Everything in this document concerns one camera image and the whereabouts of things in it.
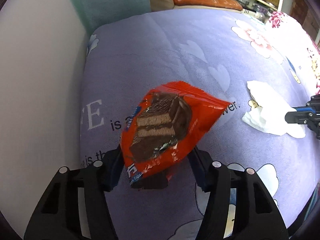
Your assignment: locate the white tissue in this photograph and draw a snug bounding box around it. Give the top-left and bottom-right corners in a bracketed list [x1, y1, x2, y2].
[242, 80, 306, 139]

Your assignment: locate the red chocolate wafer wrapper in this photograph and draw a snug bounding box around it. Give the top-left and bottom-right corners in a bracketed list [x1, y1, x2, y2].
[120, 81, 229, 189]

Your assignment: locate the purple floral bed sheet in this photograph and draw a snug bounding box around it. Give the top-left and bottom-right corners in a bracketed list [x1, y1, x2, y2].
[80, 9, 319, 239]

